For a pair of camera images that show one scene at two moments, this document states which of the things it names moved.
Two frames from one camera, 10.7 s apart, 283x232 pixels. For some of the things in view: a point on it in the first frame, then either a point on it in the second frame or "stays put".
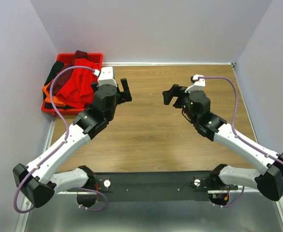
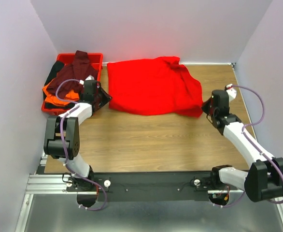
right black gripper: (176, 91) to (204, 107)
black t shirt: (58, 65) stays put
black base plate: (152, 186) stays put
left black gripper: (123, 96) to (106, 97)
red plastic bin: (95, 58) stays put
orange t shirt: (56, 101) stays put
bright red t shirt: (78, 91) to (157, 86)
